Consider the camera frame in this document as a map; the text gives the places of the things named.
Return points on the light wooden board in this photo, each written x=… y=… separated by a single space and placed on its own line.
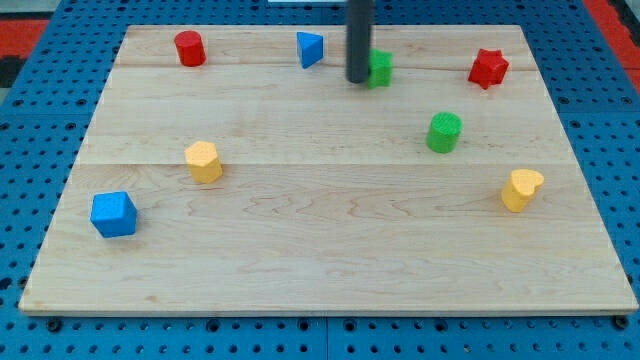
x=330 y=202

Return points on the yellow hexagon block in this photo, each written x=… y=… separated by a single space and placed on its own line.
x=203 y=162

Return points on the green star block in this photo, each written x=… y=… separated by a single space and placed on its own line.
x=380 y=68

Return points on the green cylinder block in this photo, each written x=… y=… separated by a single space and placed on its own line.
x=444 y=131

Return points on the blue triangle block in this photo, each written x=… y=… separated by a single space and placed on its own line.
x=310 y=48

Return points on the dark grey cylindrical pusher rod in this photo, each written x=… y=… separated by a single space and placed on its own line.
x=359 y=17

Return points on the red cylinder block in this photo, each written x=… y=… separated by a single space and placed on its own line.
x=190 y=48

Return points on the red star block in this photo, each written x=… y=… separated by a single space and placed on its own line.
x=488 y=68

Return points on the yellow heart block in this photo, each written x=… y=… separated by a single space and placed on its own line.
x=520 y=188

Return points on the blue cube block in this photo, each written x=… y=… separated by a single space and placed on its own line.
x=113 y=214

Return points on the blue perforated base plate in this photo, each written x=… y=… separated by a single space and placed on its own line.
x=47 y=111

